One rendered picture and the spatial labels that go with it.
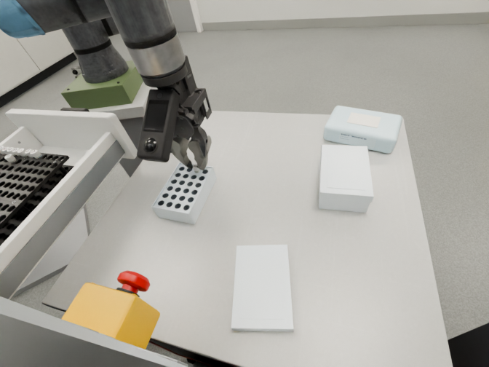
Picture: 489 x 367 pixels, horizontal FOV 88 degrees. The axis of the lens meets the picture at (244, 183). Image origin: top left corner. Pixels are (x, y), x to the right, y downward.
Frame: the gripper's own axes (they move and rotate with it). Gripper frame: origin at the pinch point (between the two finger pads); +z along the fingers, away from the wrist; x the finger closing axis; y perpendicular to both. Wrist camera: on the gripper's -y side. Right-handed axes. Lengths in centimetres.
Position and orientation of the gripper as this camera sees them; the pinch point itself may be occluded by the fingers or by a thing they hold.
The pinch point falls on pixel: (193, 167)
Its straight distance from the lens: 54.6
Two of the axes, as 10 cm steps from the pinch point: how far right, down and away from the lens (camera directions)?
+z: 1.4, 6.5, 7.5
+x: -9.5, -1.3, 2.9
